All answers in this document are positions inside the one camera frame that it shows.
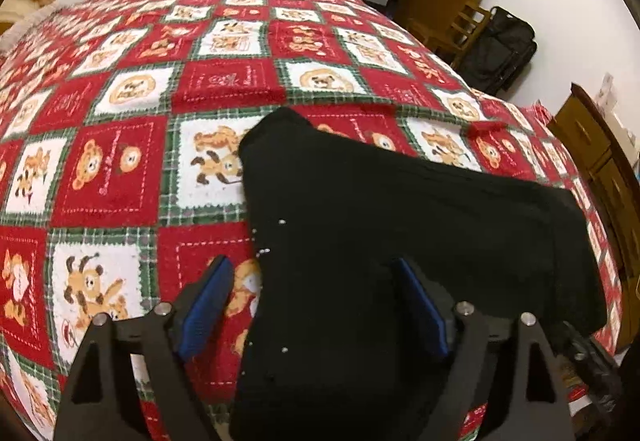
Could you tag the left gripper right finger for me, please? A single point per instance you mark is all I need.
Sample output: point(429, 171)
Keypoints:
point(512, 359)

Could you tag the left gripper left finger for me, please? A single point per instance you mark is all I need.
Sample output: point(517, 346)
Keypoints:
point(100, 399)

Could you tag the black pants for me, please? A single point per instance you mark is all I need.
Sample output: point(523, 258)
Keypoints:
point(340, 347)

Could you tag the red patchwork bear quilt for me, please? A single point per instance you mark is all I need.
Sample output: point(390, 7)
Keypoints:
point(120, 176)

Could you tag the brown wooden dresser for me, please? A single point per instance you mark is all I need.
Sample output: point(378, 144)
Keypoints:
point(611, 181)

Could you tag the red bag on floor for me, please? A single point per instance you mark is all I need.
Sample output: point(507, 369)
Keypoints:
point(538, 111)

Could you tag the items on dresser top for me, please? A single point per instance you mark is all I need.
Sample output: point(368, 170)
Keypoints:
point(607, 103)

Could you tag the wooden chair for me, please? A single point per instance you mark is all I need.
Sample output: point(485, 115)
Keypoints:
point(452, 44)

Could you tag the black bag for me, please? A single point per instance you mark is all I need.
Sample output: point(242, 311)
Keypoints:
point(499, 55)

